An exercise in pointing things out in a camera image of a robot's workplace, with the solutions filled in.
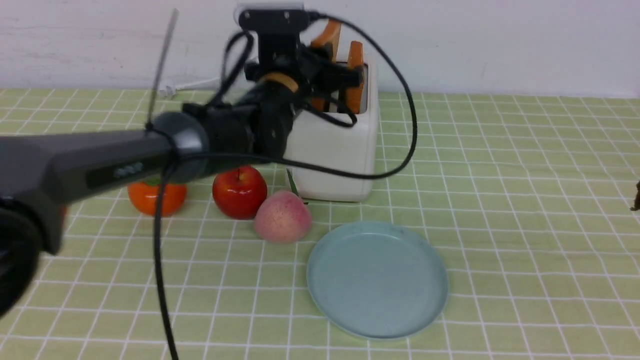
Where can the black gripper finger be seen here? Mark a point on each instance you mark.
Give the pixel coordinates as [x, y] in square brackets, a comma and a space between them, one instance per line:
[337, 76]

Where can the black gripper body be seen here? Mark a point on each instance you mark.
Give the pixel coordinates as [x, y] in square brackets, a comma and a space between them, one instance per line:
[285, 65]

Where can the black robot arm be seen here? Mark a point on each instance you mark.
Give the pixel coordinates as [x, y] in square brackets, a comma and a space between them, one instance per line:
[246, 123]

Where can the white two-slot toaster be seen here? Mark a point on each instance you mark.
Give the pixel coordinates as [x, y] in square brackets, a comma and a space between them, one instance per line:
[318, 142]

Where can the light blue round plate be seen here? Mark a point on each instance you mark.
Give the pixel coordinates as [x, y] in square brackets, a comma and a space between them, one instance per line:
[377, 280]

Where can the pink peach with leaf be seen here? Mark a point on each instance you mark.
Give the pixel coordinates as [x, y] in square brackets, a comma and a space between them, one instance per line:
[283, 218]

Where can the red apple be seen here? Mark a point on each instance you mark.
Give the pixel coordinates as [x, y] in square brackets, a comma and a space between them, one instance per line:
[239, 193]

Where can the green checked tablecloth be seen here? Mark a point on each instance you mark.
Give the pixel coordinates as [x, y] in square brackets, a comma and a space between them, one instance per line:
[526, 198]

